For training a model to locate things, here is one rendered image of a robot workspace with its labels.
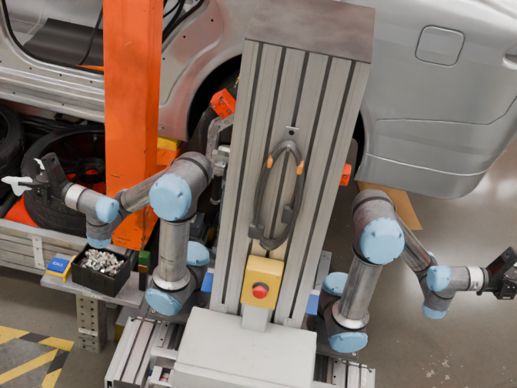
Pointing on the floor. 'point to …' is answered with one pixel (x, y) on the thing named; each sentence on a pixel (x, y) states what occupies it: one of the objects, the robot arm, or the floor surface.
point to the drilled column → (91, 323)
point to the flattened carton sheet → (399, 198)
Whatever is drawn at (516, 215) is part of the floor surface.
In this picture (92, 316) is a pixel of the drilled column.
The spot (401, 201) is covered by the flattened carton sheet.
